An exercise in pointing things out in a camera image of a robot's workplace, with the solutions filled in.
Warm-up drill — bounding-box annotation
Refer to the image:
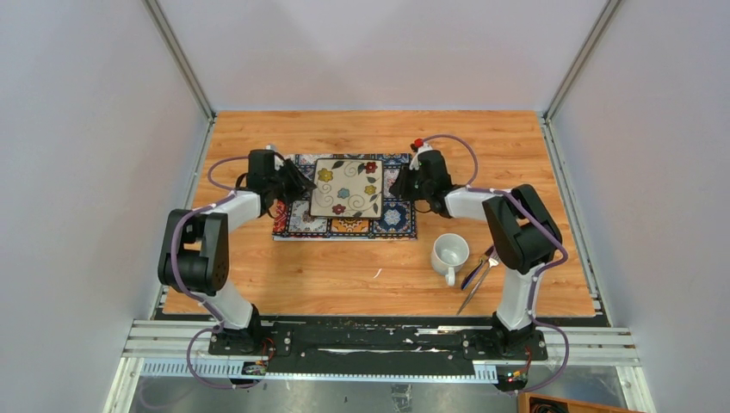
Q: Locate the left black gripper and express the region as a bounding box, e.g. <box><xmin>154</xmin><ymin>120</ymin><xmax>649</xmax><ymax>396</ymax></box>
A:
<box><xmin>268</xmin><ymin>159</ymin><xmax>316</xmax><ymax>207</ymax></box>

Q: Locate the colourful patterned placemat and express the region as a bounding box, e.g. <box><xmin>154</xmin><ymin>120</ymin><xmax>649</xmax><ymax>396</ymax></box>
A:
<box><xmin>272</xmin><ymin>153</ymin><xmax>417</xmax><ymax>241</ymax></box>

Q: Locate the square floral plate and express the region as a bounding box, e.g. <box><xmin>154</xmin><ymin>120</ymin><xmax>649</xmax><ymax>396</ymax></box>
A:
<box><xmin>309</xmin><ymin>157</ymin><xmax>384</xmax><ymax>219</ymax></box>

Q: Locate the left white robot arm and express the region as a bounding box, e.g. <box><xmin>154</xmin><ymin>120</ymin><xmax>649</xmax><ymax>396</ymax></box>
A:
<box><xmin>158</xmin><ymin>148</ymin><xmax>316</xmax><ymax>355</ymax></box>

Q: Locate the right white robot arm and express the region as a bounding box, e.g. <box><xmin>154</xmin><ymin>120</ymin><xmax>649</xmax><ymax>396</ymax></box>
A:
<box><xmin>391</xmin><ymin>145</ymin><xmax>566</xmax><ymax>360</ymax></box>

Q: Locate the white mug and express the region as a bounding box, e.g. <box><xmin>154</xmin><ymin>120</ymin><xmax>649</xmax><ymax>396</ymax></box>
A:
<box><xmin>430</xmin><ymin>233</ymin><xmax>470</xmax><ymax>287</ymax></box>

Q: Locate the silver fork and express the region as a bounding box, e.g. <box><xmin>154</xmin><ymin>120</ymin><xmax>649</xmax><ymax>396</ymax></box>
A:
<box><xmin>456</xmin><ymin>256</ymin><xmax>499</xmax><ymax>316</ymax></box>

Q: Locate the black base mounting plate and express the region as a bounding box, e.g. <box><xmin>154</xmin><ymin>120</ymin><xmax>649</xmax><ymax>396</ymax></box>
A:
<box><xmin>207</xmin><ymin>316</ymin><xmax>548</xmax><ymax>377</ymax></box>

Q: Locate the orange wooden box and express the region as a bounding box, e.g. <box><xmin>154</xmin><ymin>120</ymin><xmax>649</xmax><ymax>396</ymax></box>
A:
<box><xmin>518</xmin><ymin>393</ymin><xmax>633</xmax><ymax>413</ymax></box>

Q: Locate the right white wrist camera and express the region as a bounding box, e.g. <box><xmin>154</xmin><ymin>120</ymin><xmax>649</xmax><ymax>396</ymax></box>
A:
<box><xmin>409</xmin><ymin>139</ymin><xmax>433</xmax><ymax>170</ymax></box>

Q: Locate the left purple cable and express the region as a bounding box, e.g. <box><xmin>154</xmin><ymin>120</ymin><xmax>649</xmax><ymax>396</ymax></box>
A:
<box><xmin>170</xmin><ymin>157</ymin><xmax>269</xmax><ymax>391</ymax></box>

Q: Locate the purple handled knife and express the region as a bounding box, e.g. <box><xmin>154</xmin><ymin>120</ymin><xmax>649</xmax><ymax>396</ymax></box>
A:
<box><xmin>461</xmin><ymin>246</ymin><xmax>494</xmax><ymax>290</ymax></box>

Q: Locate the aluminium frame rail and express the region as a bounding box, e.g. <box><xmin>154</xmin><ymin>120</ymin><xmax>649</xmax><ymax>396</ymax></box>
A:
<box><xmin>122</xmin><ymin>321</ymin><xmax>640</xmax><ymax>384</ymax></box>

